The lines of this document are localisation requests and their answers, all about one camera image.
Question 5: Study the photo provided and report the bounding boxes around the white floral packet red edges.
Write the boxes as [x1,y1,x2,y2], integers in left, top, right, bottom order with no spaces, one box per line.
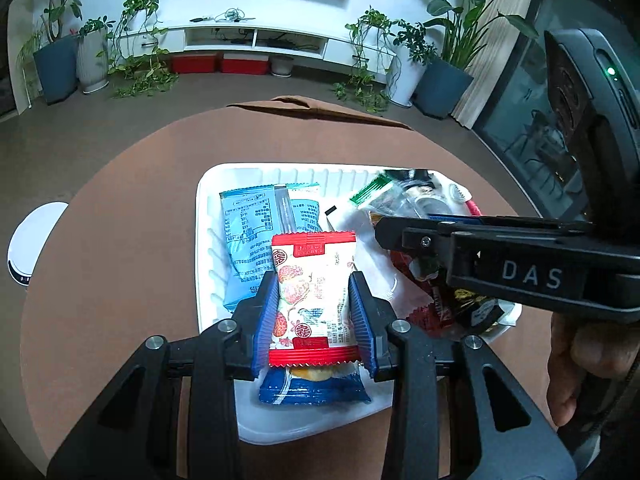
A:
[267,231,362,368]

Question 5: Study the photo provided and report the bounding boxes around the small-leaf tree in blue pot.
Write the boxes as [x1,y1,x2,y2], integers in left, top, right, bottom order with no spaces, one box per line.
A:
[17,0,83,106]

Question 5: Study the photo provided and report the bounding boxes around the clear packet green strip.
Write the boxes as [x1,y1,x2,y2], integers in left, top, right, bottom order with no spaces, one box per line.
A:
[350,172,416,221]

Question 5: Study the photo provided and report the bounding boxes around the red storage box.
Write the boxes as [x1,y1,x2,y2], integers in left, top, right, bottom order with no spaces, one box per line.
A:
[170,52,218,75]
[220,53,270,76]

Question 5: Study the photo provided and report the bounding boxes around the white cable bundle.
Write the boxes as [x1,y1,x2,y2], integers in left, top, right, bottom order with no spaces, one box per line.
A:
[212,8,256,24]

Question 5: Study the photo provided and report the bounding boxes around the person's right hand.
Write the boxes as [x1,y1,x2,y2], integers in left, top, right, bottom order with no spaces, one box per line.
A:
[546,310,633,428]

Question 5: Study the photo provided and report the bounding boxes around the glass sliding door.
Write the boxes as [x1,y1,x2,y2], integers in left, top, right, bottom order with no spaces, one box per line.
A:
[472,0,640,231]

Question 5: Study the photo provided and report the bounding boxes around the light blue snack packet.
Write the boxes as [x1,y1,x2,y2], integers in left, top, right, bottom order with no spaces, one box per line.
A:
[219,182,322,313]

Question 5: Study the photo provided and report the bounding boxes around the white round object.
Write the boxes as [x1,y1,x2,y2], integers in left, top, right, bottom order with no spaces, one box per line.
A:
[7,201,70,291]

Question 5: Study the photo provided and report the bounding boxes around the plant in tall white pot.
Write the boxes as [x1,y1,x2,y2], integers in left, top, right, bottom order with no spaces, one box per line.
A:
[387,20,436,108]

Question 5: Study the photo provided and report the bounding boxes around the small white sachet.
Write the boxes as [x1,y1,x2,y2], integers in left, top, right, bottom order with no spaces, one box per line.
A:
[324,204,371,233]

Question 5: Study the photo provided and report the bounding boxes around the red snack packet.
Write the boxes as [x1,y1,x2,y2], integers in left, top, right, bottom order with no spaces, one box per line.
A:
[390,250,456,338]

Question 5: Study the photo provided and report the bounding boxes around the trailing vine plant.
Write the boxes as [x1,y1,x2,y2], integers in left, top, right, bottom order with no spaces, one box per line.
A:
[332,7,396,113]
[107,0,181,98]

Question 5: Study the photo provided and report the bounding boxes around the white plastic tray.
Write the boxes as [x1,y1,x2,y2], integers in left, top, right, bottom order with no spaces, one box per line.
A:
[195,162,523,446]

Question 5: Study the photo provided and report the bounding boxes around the clear plastic packet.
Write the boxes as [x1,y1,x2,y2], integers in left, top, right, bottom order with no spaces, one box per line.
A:
[400,170,481,218]

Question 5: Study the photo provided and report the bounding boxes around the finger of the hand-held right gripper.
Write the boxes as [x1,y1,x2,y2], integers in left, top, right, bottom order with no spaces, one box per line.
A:
[425,214,501,227]
[374,215,452,281]

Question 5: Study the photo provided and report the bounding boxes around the blue roll cake packet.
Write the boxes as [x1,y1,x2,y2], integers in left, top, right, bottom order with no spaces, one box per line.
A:
[257,362,373,407]

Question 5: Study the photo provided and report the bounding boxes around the dark snack packet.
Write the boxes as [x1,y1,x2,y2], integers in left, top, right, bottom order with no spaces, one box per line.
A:
[452,287,506,336]

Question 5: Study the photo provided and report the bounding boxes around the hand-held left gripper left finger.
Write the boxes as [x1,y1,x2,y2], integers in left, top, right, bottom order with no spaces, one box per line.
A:
[47,270,280,480]

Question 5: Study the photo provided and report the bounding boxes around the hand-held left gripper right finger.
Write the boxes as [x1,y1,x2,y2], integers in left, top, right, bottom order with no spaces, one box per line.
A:
[347,270,576,480]

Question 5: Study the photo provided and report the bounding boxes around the large-leaf plant in blue pot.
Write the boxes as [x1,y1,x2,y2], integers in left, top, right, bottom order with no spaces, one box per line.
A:
[412,0,538,120]

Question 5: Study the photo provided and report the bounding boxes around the white television console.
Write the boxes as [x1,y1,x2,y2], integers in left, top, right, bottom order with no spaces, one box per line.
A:
[145,22,398,78]

